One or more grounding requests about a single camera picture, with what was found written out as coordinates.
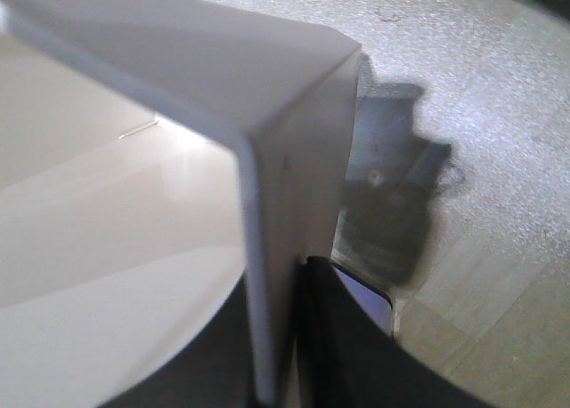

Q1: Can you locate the white plastic trash bin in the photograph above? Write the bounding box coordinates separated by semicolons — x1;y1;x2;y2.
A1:
1;0;362;407

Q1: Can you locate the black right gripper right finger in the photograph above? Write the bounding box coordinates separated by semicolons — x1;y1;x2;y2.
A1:
296;256;487;407

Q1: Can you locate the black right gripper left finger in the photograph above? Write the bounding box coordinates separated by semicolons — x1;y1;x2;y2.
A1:
104;278;258;407

